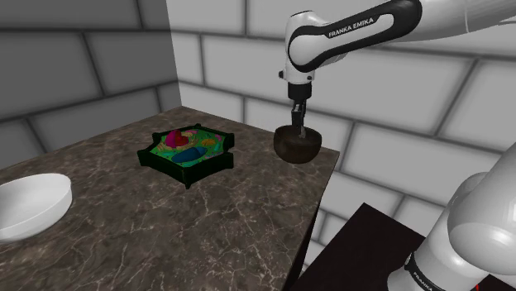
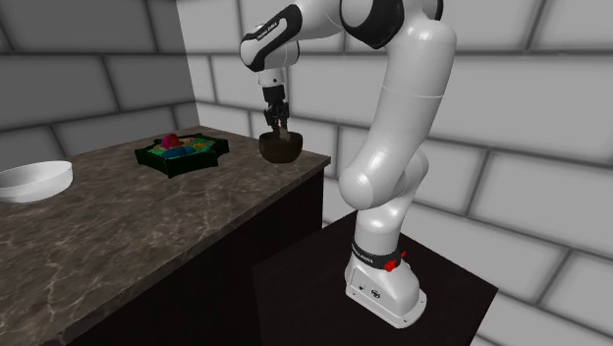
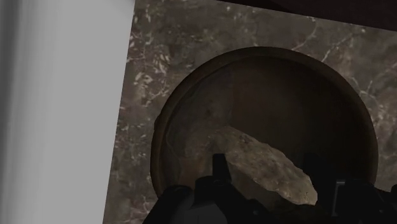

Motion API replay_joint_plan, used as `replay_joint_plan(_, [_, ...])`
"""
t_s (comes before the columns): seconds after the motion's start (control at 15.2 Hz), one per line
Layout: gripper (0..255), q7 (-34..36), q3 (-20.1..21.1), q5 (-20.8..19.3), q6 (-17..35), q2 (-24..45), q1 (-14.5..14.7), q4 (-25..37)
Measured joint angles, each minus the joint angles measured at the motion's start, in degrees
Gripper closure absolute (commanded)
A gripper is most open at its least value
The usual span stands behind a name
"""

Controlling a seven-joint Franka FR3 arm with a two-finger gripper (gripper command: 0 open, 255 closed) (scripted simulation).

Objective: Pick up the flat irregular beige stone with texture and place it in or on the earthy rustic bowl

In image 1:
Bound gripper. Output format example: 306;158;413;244
287;81;313;139

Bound dark brown bowl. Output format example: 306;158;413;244
273;124;323;165

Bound green plant cell model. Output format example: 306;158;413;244
136;123;236;190

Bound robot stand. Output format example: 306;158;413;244
288;203;516;291

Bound white bowl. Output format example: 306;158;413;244
0;173;74;243

